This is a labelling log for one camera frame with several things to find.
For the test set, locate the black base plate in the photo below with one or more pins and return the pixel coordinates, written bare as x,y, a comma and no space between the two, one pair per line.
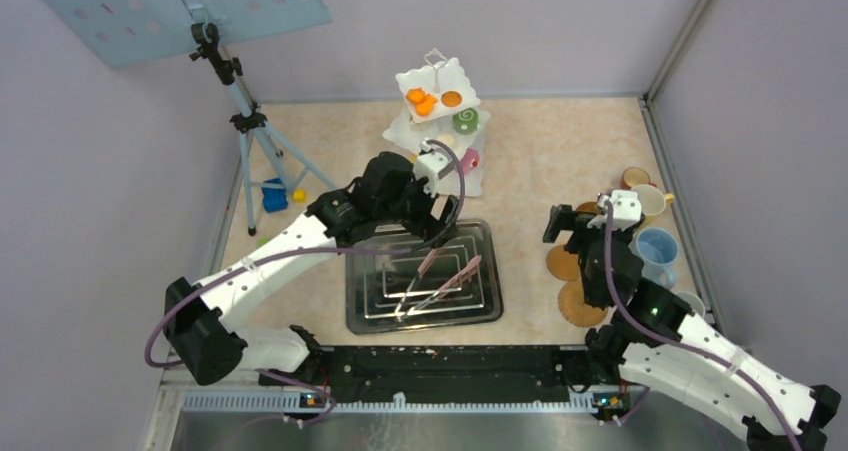
479,374

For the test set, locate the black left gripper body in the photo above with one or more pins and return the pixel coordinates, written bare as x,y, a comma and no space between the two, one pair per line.
413,210

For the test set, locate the stainless steel tray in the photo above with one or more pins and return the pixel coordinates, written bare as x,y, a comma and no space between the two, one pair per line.
374,285

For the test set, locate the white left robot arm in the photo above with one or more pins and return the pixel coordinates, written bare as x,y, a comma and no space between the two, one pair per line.
203,321

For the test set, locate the white three-tier dessert stand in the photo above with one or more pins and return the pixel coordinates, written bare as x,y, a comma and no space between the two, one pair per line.
407,130

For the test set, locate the green roll cake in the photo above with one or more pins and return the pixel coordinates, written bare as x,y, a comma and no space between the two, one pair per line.
466,122

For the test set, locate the orange round cookie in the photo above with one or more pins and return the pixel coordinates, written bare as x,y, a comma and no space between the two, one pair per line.
451,99

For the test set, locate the light blue music stand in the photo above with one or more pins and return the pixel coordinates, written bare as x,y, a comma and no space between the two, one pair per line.
128,32

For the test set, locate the brown coaster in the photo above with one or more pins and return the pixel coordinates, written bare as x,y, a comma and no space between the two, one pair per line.
562,264
588,207

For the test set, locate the white cable duct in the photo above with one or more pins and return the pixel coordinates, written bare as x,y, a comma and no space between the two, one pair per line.
296,403

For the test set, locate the blue mug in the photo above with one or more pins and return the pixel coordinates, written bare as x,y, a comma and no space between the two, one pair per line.
659,250

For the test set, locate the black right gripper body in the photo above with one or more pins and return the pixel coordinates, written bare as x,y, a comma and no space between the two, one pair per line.
583,233

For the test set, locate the blue toy block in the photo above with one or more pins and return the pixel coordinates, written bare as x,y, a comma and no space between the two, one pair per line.
274,195

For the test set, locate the metal tongs with pink tips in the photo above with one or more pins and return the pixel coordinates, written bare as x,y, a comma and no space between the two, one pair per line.
417,297

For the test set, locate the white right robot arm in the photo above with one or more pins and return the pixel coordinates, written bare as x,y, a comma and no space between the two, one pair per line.
657,340

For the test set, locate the yellow toy block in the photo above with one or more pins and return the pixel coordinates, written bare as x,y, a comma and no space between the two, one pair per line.
299,196

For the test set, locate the orange fish cake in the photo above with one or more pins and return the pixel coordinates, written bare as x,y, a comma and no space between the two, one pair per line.
416,96
424,107

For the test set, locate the yellow mug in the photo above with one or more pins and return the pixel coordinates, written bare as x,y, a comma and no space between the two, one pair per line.
654,201

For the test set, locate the woven coaster front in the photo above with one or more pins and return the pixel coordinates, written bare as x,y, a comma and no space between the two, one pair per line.
574,310

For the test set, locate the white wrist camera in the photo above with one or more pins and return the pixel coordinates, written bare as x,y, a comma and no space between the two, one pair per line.
621,207
434,162

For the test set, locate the pink cake slice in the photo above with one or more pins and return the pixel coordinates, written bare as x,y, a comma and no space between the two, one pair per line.
470,160

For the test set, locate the white round bun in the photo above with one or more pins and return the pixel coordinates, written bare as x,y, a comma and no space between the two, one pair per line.
447,139

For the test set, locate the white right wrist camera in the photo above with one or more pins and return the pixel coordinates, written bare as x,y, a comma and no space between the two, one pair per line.
621,207

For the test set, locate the brown coaster back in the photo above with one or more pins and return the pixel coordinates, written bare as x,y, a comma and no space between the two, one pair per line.
588,207

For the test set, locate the brown mug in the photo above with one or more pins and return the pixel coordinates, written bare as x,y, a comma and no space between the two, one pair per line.
634,176

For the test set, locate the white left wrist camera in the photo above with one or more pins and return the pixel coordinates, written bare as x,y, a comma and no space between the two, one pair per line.
434,162

